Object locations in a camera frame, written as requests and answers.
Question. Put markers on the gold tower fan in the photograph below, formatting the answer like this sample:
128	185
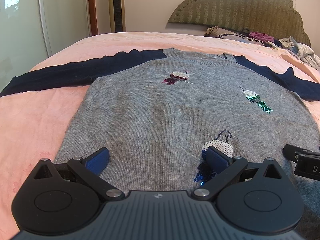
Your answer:
117	15

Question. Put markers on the olive upholstered headboard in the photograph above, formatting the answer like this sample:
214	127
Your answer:
276	18

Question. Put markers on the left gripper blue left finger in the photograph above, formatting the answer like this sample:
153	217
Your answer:
97	161

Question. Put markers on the brown wooden door frame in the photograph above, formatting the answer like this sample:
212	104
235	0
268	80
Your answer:
93	17

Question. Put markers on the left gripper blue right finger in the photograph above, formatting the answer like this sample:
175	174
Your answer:
216	160

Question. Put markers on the pink bed sheet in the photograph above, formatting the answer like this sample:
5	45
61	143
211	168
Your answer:
33	124

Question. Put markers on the pile of clothes on bed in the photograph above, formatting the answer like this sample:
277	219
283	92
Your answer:
300	51

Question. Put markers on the white sliding wardrobe door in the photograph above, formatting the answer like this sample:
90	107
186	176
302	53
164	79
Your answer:
33	30

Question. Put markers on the grey sweater with navy sleeves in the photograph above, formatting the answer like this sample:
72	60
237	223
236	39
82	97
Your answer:
155	111

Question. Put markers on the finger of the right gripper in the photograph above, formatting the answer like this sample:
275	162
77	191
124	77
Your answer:
291	152

